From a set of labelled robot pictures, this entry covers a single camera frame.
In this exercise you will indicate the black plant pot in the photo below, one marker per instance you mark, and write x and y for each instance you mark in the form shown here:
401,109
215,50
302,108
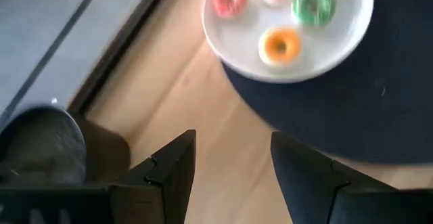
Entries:
44,146

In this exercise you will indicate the green iced sprinkled donut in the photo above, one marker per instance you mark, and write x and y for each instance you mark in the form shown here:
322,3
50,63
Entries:
314,6

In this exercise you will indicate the dark round woven mat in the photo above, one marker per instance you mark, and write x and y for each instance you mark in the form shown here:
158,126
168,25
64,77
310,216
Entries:
372,109

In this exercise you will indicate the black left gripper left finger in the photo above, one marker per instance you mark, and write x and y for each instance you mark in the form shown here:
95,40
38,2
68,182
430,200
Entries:
172,170

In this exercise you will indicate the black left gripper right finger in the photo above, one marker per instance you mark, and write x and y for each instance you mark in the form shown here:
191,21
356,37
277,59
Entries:
304,183

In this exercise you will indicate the black table frame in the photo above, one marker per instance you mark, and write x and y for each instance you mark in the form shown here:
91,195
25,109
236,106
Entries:
118,48

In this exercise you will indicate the orange iced donut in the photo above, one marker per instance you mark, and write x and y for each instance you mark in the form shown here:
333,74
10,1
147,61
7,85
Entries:
280,46

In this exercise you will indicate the white round plate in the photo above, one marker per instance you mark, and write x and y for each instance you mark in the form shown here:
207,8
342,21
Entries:
243,44

